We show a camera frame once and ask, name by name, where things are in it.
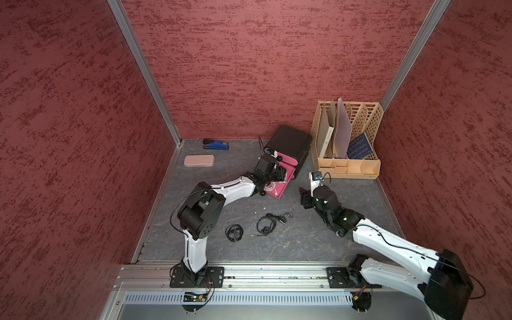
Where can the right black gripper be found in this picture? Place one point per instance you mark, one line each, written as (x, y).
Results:
(305, 197)

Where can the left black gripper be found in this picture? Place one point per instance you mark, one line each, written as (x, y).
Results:
(280, 174)

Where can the pink top drawer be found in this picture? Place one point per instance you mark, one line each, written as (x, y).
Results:
(287, 159)

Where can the black pink drawer cabinet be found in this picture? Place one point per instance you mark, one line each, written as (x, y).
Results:
(292, 142)

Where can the black braided earphones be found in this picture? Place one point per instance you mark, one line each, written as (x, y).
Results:
(280, 218)

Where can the white earphones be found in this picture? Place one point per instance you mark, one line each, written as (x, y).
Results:
(271, 186)

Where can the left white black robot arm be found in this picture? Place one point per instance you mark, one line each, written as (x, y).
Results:
(199, 212)

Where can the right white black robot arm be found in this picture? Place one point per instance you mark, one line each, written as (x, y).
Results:
(438, 279)

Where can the beige file organizer rack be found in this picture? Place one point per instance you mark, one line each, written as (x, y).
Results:
(365, 117)

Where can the dark blue notebook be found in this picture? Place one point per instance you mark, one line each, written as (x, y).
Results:
(359, 148)

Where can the blue black stapler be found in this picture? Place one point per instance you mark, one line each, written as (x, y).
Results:
(213, 144)

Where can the beige cardboard folder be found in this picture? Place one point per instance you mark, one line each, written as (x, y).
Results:
(326, 129)

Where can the translucent plastic folder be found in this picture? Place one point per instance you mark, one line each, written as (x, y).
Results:
(343, 129)

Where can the pink pencil case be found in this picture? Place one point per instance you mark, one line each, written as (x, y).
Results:
(206, 160)

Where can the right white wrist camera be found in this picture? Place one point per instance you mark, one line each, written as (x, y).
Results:
(316, 179)

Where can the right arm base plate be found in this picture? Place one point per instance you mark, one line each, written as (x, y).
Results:
(347, 278)

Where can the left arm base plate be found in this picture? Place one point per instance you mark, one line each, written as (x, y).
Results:
(182, 277)

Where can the aluminium mounting rail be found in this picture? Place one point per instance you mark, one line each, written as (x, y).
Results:
(276, 277)

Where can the white perforated cable tray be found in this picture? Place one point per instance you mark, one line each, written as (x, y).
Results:
(240, 298)

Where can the left aluminium corner post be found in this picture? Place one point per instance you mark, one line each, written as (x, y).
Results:
(124, 24)

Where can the aluminium corner post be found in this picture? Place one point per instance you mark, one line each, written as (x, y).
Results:
(124, 24)
(428, 26)

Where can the right aluminium corner post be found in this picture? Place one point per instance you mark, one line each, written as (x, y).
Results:
(428, 26)

